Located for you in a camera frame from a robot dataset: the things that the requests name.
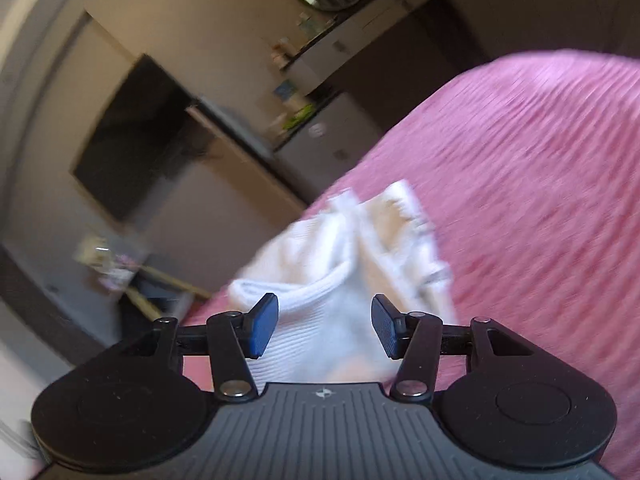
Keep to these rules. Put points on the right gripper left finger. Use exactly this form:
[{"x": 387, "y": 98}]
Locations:
[{"x": 143, "y": 401}]

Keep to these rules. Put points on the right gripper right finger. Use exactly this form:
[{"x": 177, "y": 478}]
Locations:
[{"x": 496, "y": 394}]

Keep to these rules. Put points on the white ribbed knit sweater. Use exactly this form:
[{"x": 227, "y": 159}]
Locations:
[{"x": 326, "y": 269}]

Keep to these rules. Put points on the round white side table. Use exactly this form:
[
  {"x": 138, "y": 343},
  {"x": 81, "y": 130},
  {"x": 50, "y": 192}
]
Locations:
[{"x": 149, "y": 294}]

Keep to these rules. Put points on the wrapped flower bouquet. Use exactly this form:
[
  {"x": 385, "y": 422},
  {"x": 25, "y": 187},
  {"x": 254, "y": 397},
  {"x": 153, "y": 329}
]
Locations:
[{"x": 114, "y": 270}]

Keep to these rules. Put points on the pink ribbed bed blanket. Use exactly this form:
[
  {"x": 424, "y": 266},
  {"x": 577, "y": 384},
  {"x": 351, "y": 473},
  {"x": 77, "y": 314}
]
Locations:
[{"x": 528, "y": 168}]

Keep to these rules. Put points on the white tower fan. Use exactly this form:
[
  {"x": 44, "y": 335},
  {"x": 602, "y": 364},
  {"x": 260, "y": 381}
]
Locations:
[{"x": 231, "y": 126}]

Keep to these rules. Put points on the grey nightstand cabinet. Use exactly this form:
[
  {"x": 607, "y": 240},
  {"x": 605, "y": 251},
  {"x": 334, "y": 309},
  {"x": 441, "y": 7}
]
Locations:
[{"x": 323, "y": 149}]

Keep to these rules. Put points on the blue white box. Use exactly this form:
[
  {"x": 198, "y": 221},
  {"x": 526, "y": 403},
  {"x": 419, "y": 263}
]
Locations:
[{"x": 285, "y": 91}]

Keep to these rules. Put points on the grey dressing table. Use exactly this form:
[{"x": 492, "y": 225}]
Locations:
[{"x": 389, "y": 57}]

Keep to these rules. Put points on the black wall television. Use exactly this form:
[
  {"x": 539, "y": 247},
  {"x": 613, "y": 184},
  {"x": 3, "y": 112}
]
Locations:
[{"x": 143, "y": 135}]

